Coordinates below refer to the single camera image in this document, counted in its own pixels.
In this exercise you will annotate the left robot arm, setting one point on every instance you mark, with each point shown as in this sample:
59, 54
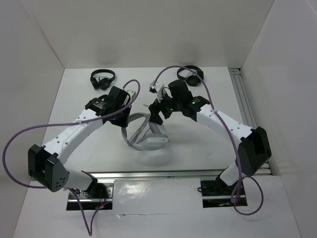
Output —
46, 162

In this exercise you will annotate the black headphones left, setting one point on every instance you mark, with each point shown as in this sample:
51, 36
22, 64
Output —
100, 81

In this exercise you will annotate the black headphones right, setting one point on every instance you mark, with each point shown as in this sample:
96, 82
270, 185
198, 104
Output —
191, 78

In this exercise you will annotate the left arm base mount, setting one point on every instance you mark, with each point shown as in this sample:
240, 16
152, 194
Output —
100, 197

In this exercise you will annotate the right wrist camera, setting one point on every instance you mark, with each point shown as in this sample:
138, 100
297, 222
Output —
156, 87

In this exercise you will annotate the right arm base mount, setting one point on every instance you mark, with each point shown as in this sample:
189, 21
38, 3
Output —
216, 194

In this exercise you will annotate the aluminium front rail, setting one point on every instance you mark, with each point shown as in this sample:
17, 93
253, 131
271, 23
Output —
158, 174

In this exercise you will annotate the black headphones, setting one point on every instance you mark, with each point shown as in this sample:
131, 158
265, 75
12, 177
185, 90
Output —
100, 81
191, 78

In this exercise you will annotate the white grey headphones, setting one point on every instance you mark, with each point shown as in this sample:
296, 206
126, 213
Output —
155, 140

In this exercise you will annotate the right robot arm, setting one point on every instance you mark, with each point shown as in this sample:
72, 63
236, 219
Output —
250, 144

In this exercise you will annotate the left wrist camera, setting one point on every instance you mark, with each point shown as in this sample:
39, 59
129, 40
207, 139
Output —
131, 93

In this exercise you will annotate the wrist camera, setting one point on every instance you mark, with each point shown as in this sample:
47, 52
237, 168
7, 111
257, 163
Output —
156, 87
131, 93

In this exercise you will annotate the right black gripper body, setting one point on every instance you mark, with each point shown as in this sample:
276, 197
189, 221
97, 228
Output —
169, 104

